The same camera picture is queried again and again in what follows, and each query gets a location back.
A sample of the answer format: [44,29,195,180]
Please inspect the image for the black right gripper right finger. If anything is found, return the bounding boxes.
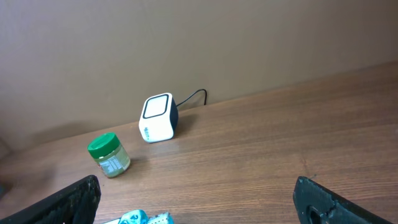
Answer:
[293,176,392,224]

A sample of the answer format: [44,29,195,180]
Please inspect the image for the black scanner cable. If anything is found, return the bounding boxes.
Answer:
[176,88,208,107]

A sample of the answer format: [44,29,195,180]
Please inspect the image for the blue mouthwash bottle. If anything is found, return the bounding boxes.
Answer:
[104,210,175,224]

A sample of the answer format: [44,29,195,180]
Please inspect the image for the green lid glass jar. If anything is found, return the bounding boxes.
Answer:
[87,133,131,178]

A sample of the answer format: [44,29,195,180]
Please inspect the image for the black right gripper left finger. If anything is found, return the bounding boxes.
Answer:
[1,175,101,224]

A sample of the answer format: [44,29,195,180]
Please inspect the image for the white barcode scanner box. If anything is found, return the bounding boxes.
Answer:
[139,93,178,143]

